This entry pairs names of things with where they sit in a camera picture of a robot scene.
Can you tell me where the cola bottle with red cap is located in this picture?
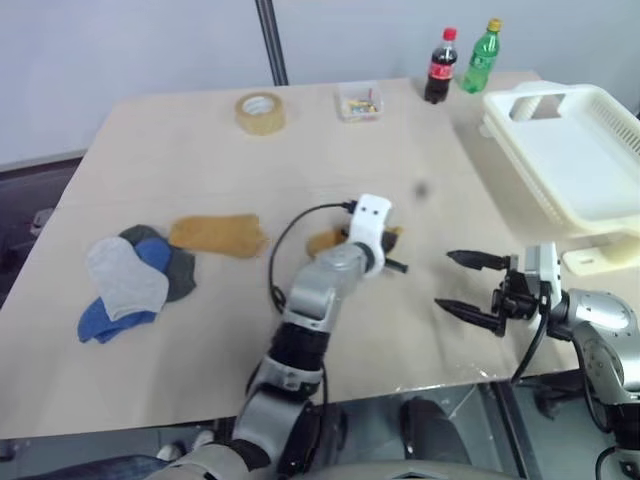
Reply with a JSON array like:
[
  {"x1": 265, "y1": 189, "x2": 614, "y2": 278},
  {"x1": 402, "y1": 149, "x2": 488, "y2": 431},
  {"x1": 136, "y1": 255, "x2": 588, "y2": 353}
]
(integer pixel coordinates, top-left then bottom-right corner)
[{"x1": 423, "y1": 27, "x2": 459, "y2": 105}]

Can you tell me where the white shoe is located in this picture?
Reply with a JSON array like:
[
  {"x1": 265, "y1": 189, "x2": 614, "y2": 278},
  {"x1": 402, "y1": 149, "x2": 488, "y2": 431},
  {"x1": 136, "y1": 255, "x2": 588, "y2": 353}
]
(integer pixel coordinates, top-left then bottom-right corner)
[{"x1": 155, "y1": 428, "x2": 217, "y2": 462}]

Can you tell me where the blue jeans leg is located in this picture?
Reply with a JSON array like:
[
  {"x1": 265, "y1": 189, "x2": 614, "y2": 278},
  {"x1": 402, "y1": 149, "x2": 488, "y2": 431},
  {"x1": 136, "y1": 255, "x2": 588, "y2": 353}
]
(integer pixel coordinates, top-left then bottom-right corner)
[{"x1": 29, "y1": 453, "x2": 174, "y2": 480}]

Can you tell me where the white plastic basket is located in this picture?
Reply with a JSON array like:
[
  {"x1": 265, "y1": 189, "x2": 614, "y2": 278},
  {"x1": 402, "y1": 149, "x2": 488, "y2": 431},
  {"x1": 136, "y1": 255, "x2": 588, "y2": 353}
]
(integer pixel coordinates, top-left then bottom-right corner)
[{"x1": 478, "y1": 81, "x2": 640, "y2": 236}]

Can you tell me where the silver robot torso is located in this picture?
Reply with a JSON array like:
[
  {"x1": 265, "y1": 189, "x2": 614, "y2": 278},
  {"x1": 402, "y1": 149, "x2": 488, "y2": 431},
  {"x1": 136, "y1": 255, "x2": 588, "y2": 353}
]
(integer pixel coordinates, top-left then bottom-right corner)
[{"x1": 279, "y1": 457, "x2": 506, "y2": 480}]

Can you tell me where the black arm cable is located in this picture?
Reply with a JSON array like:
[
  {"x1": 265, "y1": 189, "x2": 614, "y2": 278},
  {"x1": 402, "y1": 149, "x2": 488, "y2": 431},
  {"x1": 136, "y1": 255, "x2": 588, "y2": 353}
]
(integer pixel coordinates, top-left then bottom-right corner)
[
  {"x1": 267, "y1": 199, "x2": 359, "y2": 316},
  {"x1": 509, "y1": 294, "x2": 551, "y2": 385}
]

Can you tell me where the clear plastic box with clips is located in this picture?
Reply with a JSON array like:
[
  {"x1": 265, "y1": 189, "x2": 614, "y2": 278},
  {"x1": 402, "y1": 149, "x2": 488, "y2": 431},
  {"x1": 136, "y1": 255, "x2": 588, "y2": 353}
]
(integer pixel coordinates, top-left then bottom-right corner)
[{"x1": 334, "y1": 82, "x2": 386, "y2": 124}]

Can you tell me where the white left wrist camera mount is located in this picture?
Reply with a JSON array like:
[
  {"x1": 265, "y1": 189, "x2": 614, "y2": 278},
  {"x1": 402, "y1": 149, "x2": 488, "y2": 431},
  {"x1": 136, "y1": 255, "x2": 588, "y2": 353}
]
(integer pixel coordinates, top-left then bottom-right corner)
[{"x1": 346, "y1": 193, "x2": 394, "y2": 278}]

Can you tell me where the brown packing tape roll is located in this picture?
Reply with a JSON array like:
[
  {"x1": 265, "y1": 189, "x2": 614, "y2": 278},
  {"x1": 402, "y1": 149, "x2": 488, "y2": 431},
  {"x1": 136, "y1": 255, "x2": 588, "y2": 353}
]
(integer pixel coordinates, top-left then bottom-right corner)
[{"x1": 234, "y1": 91, "x2": 289, "y2": 137}]

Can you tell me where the green bottle with yellow cap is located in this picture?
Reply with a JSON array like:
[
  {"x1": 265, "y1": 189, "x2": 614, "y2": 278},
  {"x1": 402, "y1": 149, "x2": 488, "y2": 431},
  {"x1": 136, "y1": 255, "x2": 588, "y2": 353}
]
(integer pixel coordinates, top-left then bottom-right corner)
[{"x1": 458, "y1": 18, "x2": 504, "y2": 95}]

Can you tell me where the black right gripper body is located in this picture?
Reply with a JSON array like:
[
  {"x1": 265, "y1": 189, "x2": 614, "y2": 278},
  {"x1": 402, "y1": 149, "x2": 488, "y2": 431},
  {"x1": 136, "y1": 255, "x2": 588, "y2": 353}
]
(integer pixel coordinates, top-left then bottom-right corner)
[{"x1": 489, "y1": 253, "x2": 547, "y2": 339}]

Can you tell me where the dark vertical post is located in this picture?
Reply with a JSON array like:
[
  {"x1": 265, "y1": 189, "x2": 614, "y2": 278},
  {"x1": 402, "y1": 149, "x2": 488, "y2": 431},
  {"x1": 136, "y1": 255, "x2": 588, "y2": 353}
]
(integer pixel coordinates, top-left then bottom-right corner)
[{"x1": 253, "y1": 0, "x2": 290, "y2": 86}]

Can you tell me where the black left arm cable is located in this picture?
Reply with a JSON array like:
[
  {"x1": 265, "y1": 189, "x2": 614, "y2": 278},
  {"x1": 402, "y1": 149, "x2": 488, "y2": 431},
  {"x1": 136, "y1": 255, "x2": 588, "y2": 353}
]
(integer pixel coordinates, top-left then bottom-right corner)
[{"x1": 267, "y1": 199, "x2": 359, "y2": 316}]

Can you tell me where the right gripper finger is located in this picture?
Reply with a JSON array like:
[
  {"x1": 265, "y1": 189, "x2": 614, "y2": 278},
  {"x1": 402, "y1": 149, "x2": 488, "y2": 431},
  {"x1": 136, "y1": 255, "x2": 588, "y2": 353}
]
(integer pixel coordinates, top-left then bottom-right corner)
[
  {"x1": 433, "y1": 297, "x2": 501, "y2": 334},
  {"x1": 445, "y1": 249, "x2": 512, "y2": 273}
]

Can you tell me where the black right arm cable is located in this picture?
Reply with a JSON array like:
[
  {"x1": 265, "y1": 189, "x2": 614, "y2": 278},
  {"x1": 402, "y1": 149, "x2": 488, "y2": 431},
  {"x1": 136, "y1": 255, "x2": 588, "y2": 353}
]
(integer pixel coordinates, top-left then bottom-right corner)
[{"x1": 509, "y1": 294, "x2": 551, "y2": 385}]

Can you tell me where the blue sock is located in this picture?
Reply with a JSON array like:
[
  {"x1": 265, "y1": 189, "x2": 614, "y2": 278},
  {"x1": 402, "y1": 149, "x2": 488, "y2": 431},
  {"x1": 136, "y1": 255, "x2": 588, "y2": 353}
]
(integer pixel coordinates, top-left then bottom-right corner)
[{"x1": 77, "y1": 236, "x2": 174, "y2": 345}]

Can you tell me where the light grey sock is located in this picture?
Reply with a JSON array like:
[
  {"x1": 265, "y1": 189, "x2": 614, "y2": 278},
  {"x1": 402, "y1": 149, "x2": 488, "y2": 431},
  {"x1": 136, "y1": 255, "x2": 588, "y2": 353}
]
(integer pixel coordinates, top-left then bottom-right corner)
[{"x1": 85, "y1": 236, "x2": 170, "y2": 323}]

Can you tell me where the mustard yellow sock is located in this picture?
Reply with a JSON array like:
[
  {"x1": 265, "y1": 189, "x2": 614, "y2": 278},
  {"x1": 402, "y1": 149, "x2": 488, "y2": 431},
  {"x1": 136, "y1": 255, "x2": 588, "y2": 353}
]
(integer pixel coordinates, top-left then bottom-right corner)
[
  {"x1": 168, "y1": 213, "x2": 270, "y2": 261},
  {"x1": 306, "y1": 225, "x2": 404, "y2": 260}
]

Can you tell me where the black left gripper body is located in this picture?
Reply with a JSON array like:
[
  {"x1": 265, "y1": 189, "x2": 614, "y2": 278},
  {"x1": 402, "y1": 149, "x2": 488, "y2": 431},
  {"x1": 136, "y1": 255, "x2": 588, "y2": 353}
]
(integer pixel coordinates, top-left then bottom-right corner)
[{"x1": 380, "y1": 228, "x2": 404, "y2": 257}]

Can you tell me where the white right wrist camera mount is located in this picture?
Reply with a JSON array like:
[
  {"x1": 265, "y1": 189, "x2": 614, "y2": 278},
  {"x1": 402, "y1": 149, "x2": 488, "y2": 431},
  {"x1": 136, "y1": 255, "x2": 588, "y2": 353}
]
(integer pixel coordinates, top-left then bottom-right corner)
[{"x1": 522, "y1": 241, "x2": 564, "y2": 307}]

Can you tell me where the dark grey sock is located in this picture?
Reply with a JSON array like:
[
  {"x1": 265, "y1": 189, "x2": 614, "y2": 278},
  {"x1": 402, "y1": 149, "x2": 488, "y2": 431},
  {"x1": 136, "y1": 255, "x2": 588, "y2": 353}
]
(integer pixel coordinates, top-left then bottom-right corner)
[{"x1": 118, "y1": 223, "x2": 198, "y2": 304}]

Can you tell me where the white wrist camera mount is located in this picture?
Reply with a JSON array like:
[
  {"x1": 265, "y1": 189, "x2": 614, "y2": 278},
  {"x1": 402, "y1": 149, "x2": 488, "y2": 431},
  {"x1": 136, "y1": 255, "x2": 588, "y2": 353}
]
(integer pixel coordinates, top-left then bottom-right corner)
[
  {"x1": 346, "y1": 193, "x2": 394, "y2": 278},
  {"x1": 522, "y1": 241, "x2": 564, "y2": 307}
]

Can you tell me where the white tray under basket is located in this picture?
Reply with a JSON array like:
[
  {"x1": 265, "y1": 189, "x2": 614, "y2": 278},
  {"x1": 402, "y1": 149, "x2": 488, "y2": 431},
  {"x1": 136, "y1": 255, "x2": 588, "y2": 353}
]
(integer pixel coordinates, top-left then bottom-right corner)
[{"x1": 560, "y1": 230, "x2": 640, "y2": 275}]

